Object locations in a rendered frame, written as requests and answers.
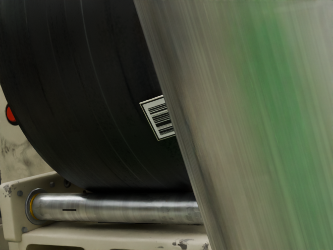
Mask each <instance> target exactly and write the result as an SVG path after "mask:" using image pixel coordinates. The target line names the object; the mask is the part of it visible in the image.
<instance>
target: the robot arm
mask: <svg viewBox="0 0 333 250"><path fill-rule="evenodd" d="M133 2H134V5H135V8H136V12H137V15H138V18H139V21H140V24H141V27H142V31H143V34H144V37H145V40H146V43H147V46H148V50H149V53H150V56H151V59H152V62H153V65H154V69H155V72H156V75H157V78H158V81H159V84H160V88H161V91H162V94H163V97H164V100H165V103H166V107H167V110H168V113H169V117H170V120H171V123H172V126H173V129H174V132H175V136H176V139H177V142H178V145H179V148H180V151H181V155H182V158H183V161H184V164H185V167H186V170H187V173H188V176H189V179H190V183H191V186H192V189H193V192H194V195H195V198H196V202H197V205H198V208H199V211H200V214H201V217H202V221H203V224H204V227H205V230H206V233H207V236H208V239H209V243H210V246H211V249H212V250H333V0H133Z"/></svg>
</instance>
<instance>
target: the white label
mask: <svg viewBox="0 0 333 250"><path fill-rule="evenodd" d="M139 104H140V106H141V108H142V110H143V112H144V114H145V116H146V118H147V120H148V122H149V124H150V126H151V128H152V130H153V132H154V134H155V136H156V138H157V140H158V141H159V140H162V139H165V138H169V137H172V136H175V132H174V129H173V126H172V123H171V120H170V117H169V113H168V110H167V107H166V103H165V100H164V97H163V95H161V96H158V97H155V98H152V99H149V100H146V101H143V102H140V103H139Z"/></svg>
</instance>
